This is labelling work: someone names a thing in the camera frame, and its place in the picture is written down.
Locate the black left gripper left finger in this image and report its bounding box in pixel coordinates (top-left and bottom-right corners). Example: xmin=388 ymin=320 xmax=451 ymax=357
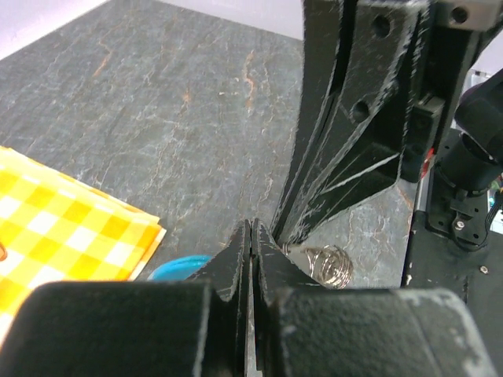
xmin=1 ymin=220 xmax=251 ymax=376

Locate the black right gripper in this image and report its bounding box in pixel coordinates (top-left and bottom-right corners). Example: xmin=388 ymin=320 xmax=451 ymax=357
xmin=281 ymin=1 xmax=502 ymax=243

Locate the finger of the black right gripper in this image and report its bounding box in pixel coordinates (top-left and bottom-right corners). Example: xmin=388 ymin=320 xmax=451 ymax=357
xmin=271 ymin=1 xmax=356 ymax=240

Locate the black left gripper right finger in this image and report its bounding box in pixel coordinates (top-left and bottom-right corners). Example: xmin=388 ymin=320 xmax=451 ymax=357
xmin=251 ymin=220 xmax=497 ymax=376

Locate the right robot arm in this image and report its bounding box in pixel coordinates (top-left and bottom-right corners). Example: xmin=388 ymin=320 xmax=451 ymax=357
xmin=272 ymin=1 xmax=502 ymax=243

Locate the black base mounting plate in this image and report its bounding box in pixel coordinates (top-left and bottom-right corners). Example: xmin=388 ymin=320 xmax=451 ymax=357
xmin=400 ymin=129 xmax=503 ymax=327

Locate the yellow checkered cloth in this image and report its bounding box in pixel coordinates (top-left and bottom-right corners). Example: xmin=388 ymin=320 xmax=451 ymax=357
xmin=1 ymin=148 xmax=166 ymax=333

